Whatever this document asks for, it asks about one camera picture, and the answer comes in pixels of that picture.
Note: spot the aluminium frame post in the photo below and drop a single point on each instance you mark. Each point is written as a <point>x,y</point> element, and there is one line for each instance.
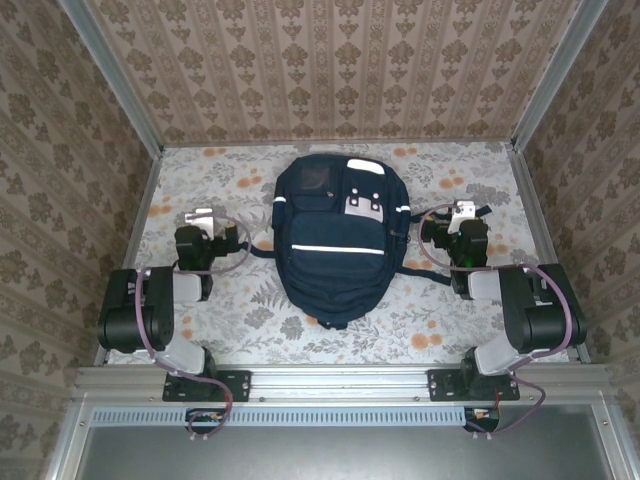
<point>560,75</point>
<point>112,75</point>

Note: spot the aluminium mounting rail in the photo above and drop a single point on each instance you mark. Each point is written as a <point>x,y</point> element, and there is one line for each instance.
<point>340,380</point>

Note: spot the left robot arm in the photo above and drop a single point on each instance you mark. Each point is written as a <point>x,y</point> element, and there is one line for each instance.
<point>130,320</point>

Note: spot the aluminium table end rail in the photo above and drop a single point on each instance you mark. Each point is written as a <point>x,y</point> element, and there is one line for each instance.
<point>225,142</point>

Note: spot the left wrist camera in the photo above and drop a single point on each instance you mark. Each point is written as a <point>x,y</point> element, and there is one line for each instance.
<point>202,220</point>

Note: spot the navy blue backpack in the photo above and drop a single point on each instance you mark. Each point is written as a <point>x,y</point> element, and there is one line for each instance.
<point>340,280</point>

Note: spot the grey metal panel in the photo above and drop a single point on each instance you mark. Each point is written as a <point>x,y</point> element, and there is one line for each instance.
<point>350,455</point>

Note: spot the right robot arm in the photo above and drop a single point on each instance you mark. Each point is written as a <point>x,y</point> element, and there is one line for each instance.
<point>540,320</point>

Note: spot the floral tablecloth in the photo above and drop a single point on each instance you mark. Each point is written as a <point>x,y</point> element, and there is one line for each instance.
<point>225,160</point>

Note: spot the aluminium table side rail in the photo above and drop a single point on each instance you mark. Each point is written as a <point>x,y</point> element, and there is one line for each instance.
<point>137,225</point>
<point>537,225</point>

